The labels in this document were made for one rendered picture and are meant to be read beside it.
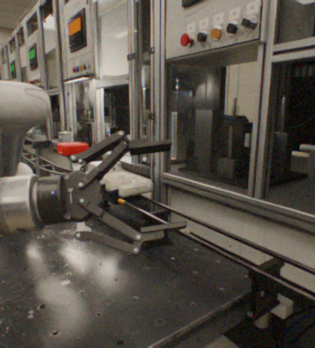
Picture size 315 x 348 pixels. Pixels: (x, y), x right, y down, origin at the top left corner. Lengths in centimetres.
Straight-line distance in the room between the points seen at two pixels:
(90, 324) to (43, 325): 11
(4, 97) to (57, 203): 59
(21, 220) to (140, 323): 42
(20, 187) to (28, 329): 42
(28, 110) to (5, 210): 58
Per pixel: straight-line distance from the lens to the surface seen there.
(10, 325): 82
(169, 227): 43
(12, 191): 45
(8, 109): 98
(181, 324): 75
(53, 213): 44
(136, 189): 112
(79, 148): 177
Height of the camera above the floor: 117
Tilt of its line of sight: 13 degrees down
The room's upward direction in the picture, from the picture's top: straight up
